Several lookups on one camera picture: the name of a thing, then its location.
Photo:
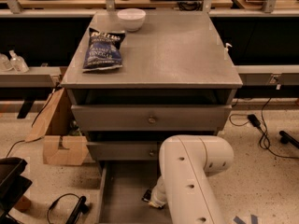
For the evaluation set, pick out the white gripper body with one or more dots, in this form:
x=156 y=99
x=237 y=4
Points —
x=156 y=197

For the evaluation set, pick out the rxbar chocolate bar wrapper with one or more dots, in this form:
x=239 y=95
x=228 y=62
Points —
x=147 y=195

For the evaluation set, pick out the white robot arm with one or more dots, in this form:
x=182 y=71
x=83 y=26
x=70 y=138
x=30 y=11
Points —
x=185 y=163

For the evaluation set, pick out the grey open bottom drawer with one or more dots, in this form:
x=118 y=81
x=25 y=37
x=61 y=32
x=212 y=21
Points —
x=123 y=186

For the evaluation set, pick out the grey middle drawer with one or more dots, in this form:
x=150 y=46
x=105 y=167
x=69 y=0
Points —
x=128 y=151

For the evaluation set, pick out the grey top drawer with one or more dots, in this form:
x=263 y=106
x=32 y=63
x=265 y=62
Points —
x=151 y=118

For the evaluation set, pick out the grey drawer cabinet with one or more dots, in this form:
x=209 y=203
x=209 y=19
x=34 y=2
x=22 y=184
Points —
x=176 y=58

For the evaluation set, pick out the cardboard box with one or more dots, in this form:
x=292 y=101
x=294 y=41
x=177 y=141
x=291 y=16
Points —
x=53 y=126

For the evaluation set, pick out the black chair leg right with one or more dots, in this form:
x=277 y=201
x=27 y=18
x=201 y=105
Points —
x=286 y=138

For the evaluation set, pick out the black chair base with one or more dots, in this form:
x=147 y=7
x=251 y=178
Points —
x=12 y=185

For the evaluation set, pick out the blue kettle chips bag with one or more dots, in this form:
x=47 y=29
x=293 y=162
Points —
x=103 y=52

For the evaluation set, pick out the small white pump bottle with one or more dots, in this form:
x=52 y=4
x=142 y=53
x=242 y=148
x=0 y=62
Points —
x=226 y=50

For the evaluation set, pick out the white ceramic bowl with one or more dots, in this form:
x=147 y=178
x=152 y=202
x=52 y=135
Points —
x=131 y=19

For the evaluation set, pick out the clear sanitizer bottle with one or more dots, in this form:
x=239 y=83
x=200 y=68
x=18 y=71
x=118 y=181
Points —
x=5 y=64
x=18 y=62

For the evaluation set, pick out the black power adapter with cable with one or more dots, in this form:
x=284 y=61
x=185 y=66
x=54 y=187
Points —
x=260 y=124

